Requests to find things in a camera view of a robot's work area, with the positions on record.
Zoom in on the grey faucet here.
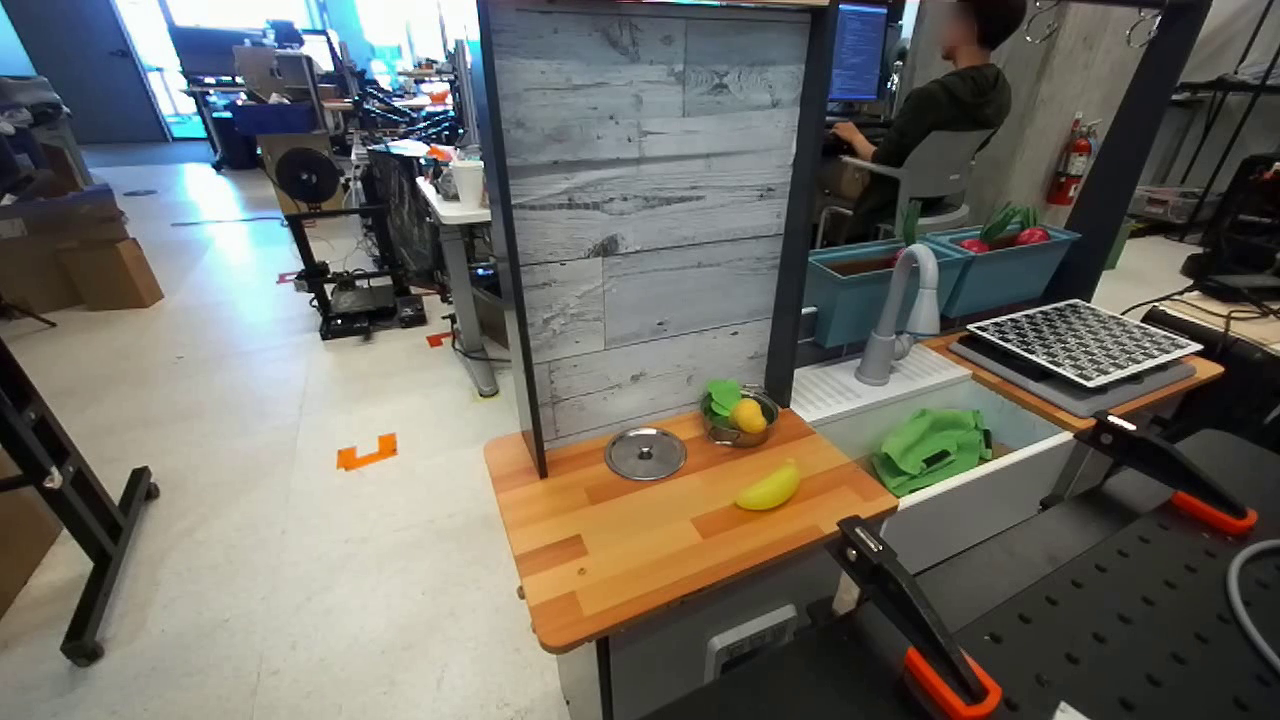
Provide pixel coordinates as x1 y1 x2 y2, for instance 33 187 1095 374
857 245 939 388

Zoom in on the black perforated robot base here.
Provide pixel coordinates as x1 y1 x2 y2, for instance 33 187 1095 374
645 426 1280 720

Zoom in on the round metal lid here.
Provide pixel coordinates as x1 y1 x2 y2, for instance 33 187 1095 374
610 429 683 485

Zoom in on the metal bowl with fruit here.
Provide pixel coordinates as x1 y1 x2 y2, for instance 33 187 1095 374
699 379 781 450

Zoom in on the yellow lemon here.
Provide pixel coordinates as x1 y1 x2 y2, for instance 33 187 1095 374
732 399 770 437

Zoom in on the yellow banana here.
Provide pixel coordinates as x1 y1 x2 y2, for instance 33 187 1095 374
736 464 804 511

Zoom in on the grey stone backsplash panel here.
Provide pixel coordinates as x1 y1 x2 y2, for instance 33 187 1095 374
481 0 834 460

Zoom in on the blue plastic bin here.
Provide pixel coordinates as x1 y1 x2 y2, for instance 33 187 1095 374
804 228 1078 357

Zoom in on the white desk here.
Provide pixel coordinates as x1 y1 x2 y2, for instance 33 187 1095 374
415 177 502 399

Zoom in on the green cloth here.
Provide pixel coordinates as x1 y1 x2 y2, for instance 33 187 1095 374
874 409 993 495

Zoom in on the white sink basin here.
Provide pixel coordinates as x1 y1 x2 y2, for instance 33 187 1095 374
791 347 1072 573

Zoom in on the black clamp orange tip left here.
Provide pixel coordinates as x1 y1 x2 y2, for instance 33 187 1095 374
834 517 1005 720

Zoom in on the black clamp orange tip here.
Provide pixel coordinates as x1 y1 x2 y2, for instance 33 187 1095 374
834 517 1005 720
1078 413 1260 538

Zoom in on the grey tray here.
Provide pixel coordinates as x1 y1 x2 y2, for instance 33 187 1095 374
953 336 1194 417

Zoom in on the grey office chair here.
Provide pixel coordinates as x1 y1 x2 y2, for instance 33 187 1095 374
813 128 993 247

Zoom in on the black machine on stand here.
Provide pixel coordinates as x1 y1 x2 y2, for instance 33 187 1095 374
259 131 428 341

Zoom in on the computer monitor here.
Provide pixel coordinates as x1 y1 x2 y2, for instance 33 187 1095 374
828 0 890 103

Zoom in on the seated person dark hoodie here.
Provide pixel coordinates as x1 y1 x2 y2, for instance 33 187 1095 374
823 0 1027 245

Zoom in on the checkered calibration board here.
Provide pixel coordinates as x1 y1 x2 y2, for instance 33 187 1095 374
968 302 1200 388

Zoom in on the black clamp orange tip right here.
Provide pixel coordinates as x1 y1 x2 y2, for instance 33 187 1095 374
1078 413 1260 538

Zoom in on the red fire extinguisher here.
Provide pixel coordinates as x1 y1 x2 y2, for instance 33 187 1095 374
1048 115 1095 210

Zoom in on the black stand leg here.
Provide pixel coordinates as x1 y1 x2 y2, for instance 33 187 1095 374
0 345 162 669

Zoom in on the cardboard box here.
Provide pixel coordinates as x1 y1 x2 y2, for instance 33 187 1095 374
0 186 163 314

